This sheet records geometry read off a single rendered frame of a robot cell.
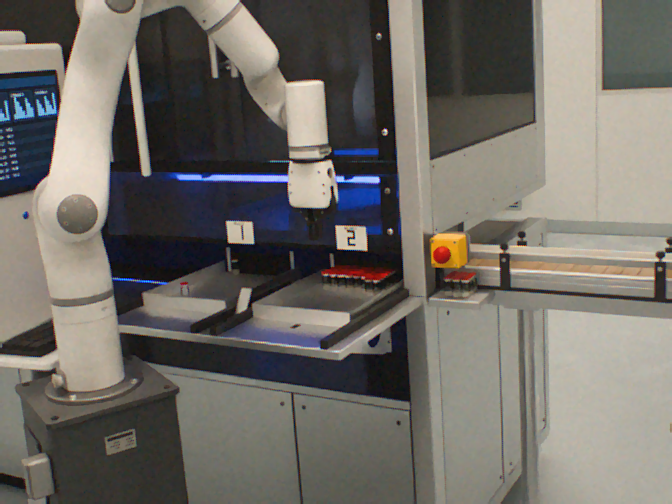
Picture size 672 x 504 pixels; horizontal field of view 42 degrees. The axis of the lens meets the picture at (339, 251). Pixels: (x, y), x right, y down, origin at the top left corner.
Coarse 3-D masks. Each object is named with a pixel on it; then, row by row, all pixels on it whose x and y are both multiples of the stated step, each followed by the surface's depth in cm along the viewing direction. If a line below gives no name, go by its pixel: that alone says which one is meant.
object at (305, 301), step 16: (320, 272) 230; (288, 288) 216; (304, 288) 223; (320, 288) 225; (400, 288) 213; (256, 304) 203; (272, 304) 211; (288, 304) 213; (304, 304) 212; (320, 304) 211; (336, 304) 210; (352, 304) 209; (368, 304) 199; (288, 320) 200; (304, 320) 197; (320, 320) 195; (336, 320) 193
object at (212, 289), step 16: (208, 272) 243; (224, 272) 249; (288, 272) 231; (160, 288) 226; (176, 288) 231; (192, 288) 234; (208, 288) 233; (224, 288) 232; (240, 288) 230; (256, 288) 219; (144, 304) 221; (160, 304) 218; (176, 304) 216; (192, 304) 213; (208, 304) 210; (224, 304) 208
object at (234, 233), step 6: (228, 222) 235; (234, 222) 234; (240, 222) 233; (246, 222) 232; (228, 228) 235; (234, 228) 234; (240, 228) 233; (246, 228) 232; (252, 228) 231; (228, 234) 235; (234, 234) 234; (240, 234) 233; (246, 234) 232; (252, 234) 231; (228, 240) 236; (234, 240) 235; (240, 240) 234; (246, 240) 233; (252, 240) 232
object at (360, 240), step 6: (336, 228) 218; (342, 228) 217; (348, 228) 216; (354, 228) 216; (360, 228) 215; (336, 234) 219; (342, 234) 218; (348, 234) 217; (360, 234) 215; (342, 240) 218; (354, 240) 216; (360, 240) 215; (366, 240) 215; (342, 246) 218; (348, 246) 218; (354, 246) 217; (360, 246) 216; (366, 246) 215
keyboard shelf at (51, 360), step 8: (16, 336) 231; (0, 344) 225; (56, 352) 214; (0, 360) 212; (8, 360) 212; (16, 360) 211; (24, 360) 210; (32, 360) 209; (40, 360) 209; (48, 360) 208; (56, 360) 210; (32, 368) 209; (40, 368) 208; (48, 368) 207
